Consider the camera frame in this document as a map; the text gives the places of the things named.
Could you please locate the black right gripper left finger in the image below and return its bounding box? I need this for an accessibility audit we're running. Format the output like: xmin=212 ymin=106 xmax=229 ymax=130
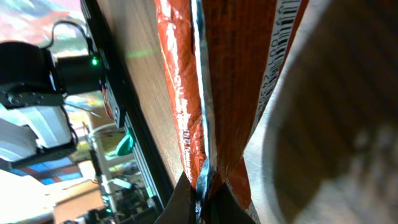
xmin=154 ymin=172 xmax=196 ymax=224

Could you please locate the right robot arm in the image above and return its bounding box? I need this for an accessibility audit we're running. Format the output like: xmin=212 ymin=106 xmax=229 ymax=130
xmin=1 ymin=41 xmax=197 ymax=223

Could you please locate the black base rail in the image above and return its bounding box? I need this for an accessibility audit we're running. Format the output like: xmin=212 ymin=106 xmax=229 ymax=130
xmin=81 ymin=0 xmax=173 ymax=209

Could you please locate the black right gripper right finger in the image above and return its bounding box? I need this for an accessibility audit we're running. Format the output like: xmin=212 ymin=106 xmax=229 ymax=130
xmin=211 ymin=184 xmax=255 ymax=224

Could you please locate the orange-red snack bar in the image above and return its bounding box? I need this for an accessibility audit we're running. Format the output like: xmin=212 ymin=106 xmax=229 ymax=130
xmin=155 ymin=0 xmax=307 ymax=223

